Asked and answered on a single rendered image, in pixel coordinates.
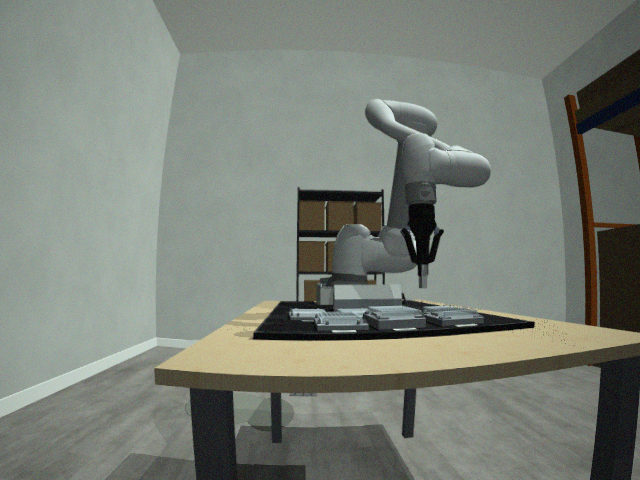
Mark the white operator button panel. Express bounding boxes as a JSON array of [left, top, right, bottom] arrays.
[[333, 284, 408, 311]]

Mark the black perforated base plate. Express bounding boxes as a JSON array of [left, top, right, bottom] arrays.
[[253, 301, 535, 341]]

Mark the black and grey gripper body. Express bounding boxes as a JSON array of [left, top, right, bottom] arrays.
[[408, 203, 437, 238]]

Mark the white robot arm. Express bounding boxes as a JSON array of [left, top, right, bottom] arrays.
[[320, 99, 491, 287]]

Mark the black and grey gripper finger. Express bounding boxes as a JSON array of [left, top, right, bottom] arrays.
[[400, 224, 425, 288], [422, 224, 444, 288]]

